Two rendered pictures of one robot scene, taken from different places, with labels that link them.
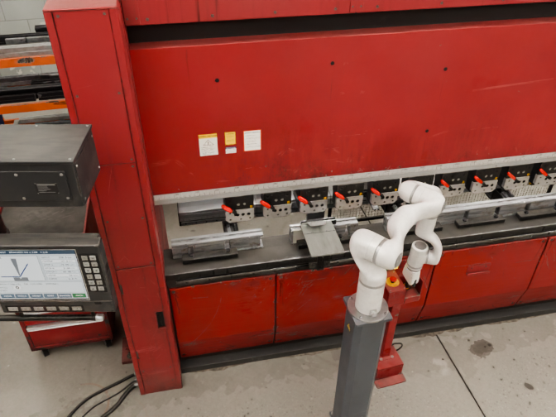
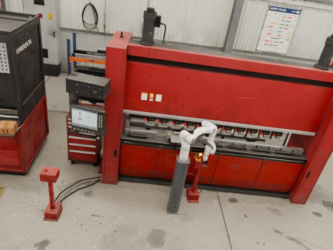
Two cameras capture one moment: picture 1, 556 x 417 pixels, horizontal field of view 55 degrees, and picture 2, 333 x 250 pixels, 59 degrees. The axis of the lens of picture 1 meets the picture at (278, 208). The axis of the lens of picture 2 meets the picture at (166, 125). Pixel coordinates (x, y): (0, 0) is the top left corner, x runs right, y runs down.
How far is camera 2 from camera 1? 180 cm
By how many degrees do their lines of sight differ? 10
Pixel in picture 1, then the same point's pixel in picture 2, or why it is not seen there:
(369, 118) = (198, 98)
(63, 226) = not seen: hidden behind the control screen
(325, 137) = (183, 102)
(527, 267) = (254, 171)
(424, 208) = (206, 129)
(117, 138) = (117, 86)
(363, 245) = (183, 134)
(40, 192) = (92, 93)
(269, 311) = (153, 162)
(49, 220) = not seen: hidden behind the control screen
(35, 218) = not seen: hidden behind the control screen
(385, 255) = (189, 138)
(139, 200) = (118, 107)
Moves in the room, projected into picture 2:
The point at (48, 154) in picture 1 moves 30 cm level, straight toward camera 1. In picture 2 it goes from (98, 83) to (99, 94)
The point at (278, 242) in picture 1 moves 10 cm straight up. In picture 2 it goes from (162, 137) to (162, 132)
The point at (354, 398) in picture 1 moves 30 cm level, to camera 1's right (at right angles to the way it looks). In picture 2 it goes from (174, 195) to (194, 200)
